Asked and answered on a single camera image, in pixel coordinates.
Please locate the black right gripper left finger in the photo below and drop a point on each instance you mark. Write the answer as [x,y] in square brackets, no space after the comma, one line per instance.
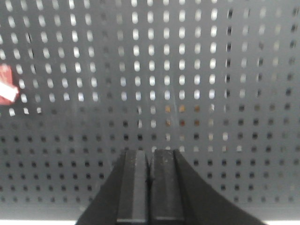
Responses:
[123,198]

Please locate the red toggle switch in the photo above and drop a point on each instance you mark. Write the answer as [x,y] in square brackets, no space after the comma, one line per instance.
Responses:
[8,91]

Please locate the black perforated pegboard panel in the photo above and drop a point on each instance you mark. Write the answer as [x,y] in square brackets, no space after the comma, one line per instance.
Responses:
[218,80]

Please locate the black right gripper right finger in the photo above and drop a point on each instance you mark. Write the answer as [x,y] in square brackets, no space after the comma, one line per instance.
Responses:
[179,196]

